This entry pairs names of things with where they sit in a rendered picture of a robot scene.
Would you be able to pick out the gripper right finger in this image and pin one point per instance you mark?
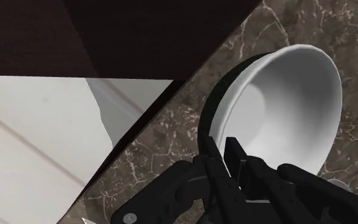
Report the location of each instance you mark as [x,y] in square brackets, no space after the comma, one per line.
[290,192]

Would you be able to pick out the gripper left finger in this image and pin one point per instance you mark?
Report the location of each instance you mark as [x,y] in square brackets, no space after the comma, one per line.
[172,192]

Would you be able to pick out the white bowl with black outside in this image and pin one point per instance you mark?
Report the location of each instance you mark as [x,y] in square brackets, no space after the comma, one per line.
[290,108]

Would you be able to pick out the dark brown wooden cabinet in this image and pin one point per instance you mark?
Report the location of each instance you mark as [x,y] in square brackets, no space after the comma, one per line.
[119,37]

